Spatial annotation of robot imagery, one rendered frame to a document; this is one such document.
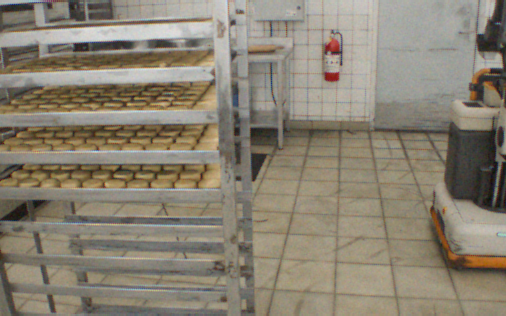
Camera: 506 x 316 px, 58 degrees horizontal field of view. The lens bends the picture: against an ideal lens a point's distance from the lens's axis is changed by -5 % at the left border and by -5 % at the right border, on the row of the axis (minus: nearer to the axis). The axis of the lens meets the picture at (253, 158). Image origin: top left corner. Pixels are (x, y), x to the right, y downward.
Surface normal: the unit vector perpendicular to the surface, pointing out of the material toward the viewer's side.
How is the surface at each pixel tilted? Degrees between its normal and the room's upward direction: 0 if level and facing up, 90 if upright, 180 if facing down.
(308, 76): 90
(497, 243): 90
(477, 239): 90
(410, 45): 90
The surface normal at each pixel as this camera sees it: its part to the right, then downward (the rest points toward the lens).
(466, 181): -0.18, 0.32
